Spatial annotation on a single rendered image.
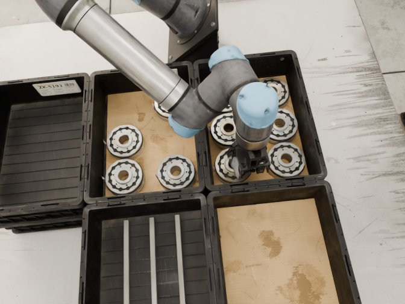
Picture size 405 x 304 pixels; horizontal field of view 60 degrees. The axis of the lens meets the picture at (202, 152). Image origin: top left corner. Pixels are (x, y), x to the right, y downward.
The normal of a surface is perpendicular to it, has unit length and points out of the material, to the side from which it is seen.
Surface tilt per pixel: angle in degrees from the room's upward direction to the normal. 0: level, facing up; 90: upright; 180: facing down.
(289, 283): 0
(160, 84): 42
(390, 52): 0
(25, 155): 0
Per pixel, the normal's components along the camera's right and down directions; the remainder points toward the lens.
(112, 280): -0.05, -0.41
